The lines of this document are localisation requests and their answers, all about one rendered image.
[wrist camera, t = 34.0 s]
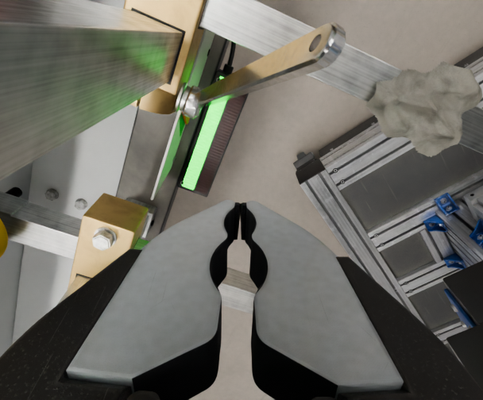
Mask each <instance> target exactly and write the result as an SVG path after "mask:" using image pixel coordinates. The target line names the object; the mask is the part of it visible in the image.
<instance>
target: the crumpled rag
mask: <svg viewBox="0 0 483 400"><path fill-rule="evenodd" d="M482 98H483V97H482V90H481V86H479V83H478V82H477V80H476V79H475V78H474V76H473V72H472V70H470V69H466V68H463V67H457V66H454V65H452V64H449V63H446V62H444V61H443V62H441V63H440V64H438V66H437V67H435V69H434V68H433V70H432V71H429V72H426V73H424V72H423V73H421V72H419V71H417V70H415V69H414V70H412V69H411V70H410V69H408V71H406V70H405V71H403V70H402V72H401V73H400V74H399V75H398V76H397V77H396V76H395V77H394V78H393V79H392V81H391V80H389V81H388V80H387V81H386V80H385V81H380V82H377V88H376V93H375V95H374V96H373V97H372V98H371V99H370V100H369V101H368V102H367V103H366V107H368V108H369V109H370V111H372V114H374V115H376V116H375V117H376V118H377V120H378V122H379V124H380V126H381V128H382V129H380V130H381V132H383V133H384V135H386V137H392V138H394V137H406V138H409V140H411V142H412V144H413V145H412V146H415V149H416V151H418V152H419V153H421V154H424V155H425V156H430V157H432V156H434V155H437V154H439V153H440V152H441V151H442V150H444V149H445V148H449V147H450V146H451V145H452V146H453V145H456V144H458V142H459V141H460V139H461V136H462V134H463V133H462V119H461V116H462V114H463V113H464V112H465V111H467V110H470V109H472V108H474V107H475V106H477V104H478V103H479V102H480V100H481V99H482Z"/></svg>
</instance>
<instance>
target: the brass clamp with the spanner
mask: <svg viewBox="0 0 483 400"><path fill-rule="evenodd" d="M206 3H207V0H125V3H124V7H123V9H125V10H132V11H135V12H137V13H140V14H142V15H144V16H146V17H149V18H151V19H153V20H155V21H158V22H160V23H162V24H164V25H167V26H169V27H171V28H173V29H176V30H178V31H180V32H182V33H183V36H182V38H181V42H180V46H179V49H178V52H177V55H176V60H175V63H174V66H173V69H172V74H171V77H170V80H169V82H167V83H165V84H164V85H163V86H161V87H158V88H157V89H155V90H154V91H152V92H150V93H148V94H147V95H145V96H144V97H142V98H140V99H138V100H137V101H135V102H133V103H131V104H130V105H132V106H135V107H137V106H140V108H139V109H142V110H146V111H149V112H152V113H159V114H171V113H175V107H176V101H177V98H178V95H179V93H180V89H181V87H182V86H183V84H184V83H187V82H188V80H189V77H190V74H191V69H192V67H193V64H194V62H195V57H196V54H197V51H198V49H199V44H200V41H201V39H202V35H203V31H204V29H203V28H201V27H199V25H200V22H201V19H202V16H203V11H204V9H205V5H206Z"/></svg>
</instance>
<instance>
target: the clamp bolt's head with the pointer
mask: <svg viewBox="0 0 483 400"><path fill-rule="evenodd" d="M190 89H191V88H190V87H189V86H187V83H184V84H183V86H182V87H181V89H180V93H179V95H178V98H177V101H176V107H175V111H176V112H178V111H179V110H180V111H182V113H183V109H184V104H185V102H186V99H187V95H188V93H189V90H190ZM201 109H202V107H201V108H198V110H197V113H196V117H198V116H199V114H200V112H201ZM183 117H184V123H185V124H186V125H187V124H188V123H189V120H190V118H189V117H186V116H184V115H183Z"/></svg>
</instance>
